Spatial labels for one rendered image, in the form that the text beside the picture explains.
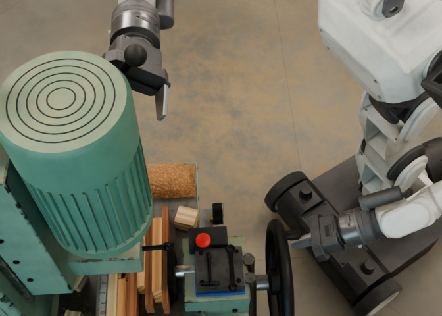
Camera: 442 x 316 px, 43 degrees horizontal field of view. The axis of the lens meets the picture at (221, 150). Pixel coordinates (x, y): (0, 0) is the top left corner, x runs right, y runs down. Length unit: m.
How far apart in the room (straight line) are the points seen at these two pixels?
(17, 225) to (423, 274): 1.75
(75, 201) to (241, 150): 1.75
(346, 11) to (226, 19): 1.92
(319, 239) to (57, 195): 0.75
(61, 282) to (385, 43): 0.74
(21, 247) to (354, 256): 1.38
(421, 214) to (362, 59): 0.39
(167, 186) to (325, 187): 1.03
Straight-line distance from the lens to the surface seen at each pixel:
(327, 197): 2.19
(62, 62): 0.77
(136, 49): 0.85
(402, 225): 1.30
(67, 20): 3.10
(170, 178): 1.30
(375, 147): 1.70
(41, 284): 1.11
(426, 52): 1.07
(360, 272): 2.03
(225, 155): 2.45
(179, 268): 1.17
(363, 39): 1.09
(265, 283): 1.31
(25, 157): 0.70
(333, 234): 1.35
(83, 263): 1.10
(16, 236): 0.92
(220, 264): 1.13
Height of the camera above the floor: 2.05
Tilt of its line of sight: 56 degrees down
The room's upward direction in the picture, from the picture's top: 1 degrees clockwise
